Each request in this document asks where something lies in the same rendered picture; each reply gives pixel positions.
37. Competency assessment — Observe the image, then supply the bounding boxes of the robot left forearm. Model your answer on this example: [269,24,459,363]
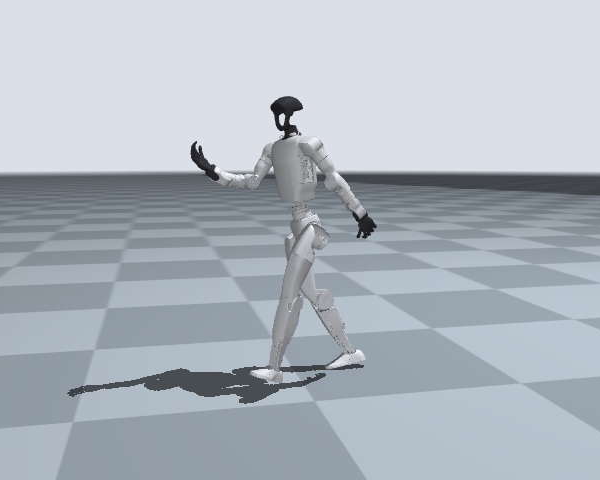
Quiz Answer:
[334,173,366,219]

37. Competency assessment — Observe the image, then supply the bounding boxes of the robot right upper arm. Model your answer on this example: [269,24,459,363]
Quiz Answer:
[244,142,274,190]

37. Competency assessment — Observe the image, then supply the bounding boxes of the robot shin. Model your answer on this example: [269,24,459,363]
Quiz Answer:
[268,295,303,372]
[310,302,354,355]

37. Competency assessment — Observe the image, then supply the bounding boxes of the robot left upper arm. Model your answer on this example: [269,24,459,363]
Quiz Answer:
[297,136,341,191]

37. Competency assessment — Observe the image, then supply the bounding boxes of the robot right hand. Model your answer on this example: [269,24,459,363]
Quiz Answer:
[190,141,219,181]

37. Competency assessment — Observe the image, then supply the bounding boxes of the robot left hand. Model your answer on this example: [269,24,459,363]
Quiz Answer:
[352,206,377,239]

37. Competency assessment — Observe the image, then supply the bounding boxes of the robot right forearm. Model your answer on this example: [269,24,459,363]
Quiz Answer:
[209,167,245,190]

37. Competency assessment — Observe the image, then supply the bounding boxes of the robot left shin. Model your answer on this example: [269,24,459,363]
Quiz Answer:
[268,295,303,372]

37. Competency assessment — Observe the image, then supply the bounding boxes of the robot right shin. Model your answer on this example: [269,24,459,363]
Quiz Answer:
[310,302,354,355]

